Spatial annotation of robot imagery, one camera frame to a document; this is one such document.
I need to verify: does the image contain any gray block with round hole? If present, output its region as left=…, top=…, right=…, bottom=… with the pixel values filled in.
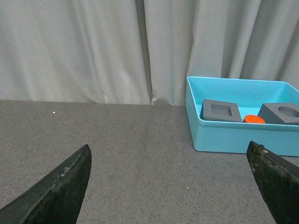
left=258, top=103, right=299, bottom=125

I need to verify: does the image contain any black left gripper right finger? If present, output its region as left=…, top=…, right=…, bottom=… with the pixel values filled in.
left=246, top=141, right=299, bottom=224

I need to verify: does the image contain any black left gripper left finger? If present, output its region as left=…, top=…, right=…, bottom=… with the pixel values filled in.
left=0, top=145, right=92, bottom=224

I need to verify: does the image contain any white curtain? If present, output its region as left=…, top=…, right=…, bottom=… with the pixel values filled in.
left=0, top=0, right=299, bottom=105

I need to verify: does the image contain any light blue plastic box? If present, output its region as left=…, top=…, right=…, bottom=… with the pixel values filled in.
left=185, top=77, right=299, bottom=156

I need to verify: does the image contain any orange cylinder part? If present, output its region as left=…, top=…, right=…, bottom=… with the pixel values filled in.
left=243, top=114, right=265, bottom=124

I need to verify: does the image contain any gray block with square hole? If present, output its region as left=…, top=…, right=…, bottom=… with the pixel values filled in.
left=200, top=99, right=242, bottom=122

